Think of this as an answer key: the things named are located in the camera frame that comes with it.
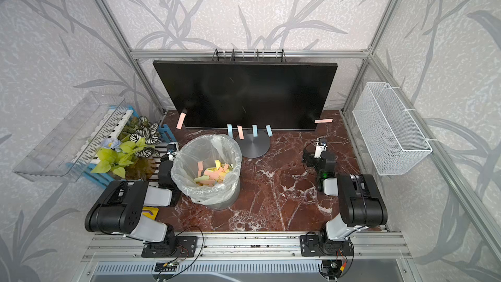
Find grey bin with plastic bag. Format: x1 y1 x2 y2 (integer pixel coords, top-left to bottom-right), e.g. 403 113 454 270
170 134 243 210

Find pink sticky note edge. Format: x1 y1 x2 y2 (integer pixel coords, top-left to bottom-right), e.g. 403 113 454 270
176 112 186 130
314 118 333 124

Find blue sticky note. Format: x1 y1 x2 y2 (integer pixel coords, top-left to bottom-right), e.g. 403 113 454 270
227 124 233 138
266 125 273 137
252 124 258 137

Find pink sticky note bottom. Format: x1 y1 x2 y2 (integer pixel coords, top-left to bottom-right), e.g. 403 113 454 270
237 125 244 140

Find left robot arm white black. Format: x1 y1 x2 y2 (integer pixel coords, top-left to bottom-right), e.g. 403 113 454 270
84 150 182 258

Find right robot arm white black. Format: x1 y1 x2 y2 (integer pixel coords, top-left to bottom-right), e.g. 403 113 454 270
300 150 387 257

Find pile of discarded sticky notes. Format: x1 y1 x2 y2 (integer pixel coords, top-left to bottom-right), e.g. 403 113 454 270
193 159 233 187

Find grey round monitor stand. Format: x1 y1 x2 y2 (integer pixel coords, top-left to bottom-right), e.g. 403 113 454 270
236 129 271 159

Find black flat monitor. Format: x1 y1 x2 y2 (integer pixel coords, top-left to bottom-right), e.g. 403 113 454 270
153 60 338 131

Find green artificial plant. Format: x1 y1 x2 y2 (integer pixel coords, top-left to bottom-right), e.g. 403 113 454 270
90 116 161 181

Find yellow purple tool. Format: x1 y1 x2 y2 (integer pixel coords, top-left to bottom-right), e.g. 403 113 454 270
142 206 159 221

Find blue white wooden crate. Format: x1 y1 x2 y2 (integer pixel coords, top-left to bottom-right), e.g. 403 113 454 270
82 108 179 189

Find clear plastic tray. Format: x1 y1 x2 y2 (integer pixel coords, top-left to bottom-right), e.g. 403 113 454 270
13 92 128 183

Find small green circuit board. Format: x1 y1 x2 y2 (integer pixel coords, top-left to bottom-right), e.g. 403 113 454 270
154 261 179 272

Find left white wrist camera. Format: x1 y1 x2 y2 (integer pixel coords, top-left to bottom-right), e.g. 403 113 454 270
166 142 178 154

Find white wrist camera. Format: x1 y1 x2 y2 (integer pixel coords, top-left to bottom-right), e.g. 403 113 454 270
166 142 178 154
314 138 327 159

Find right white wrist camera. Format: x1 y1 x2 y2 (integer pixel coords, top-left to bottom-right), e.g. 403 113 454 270
314 138 327 159

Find white wire mesh basket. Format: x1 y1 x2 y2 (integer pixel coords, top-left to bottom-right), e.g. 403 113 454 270
352 82 433 176

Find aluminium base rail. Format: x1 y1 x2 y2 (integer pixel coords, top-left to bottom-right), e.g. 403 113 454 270
82 231 412 262

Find round black connector with wires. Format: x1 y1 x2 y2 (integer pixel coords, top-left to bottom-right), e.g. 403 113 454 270
319 261 347 281

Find black wire rack behind monitor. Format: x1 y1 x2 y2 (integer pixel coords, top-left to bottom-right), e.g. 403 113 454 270
211 49 287 63

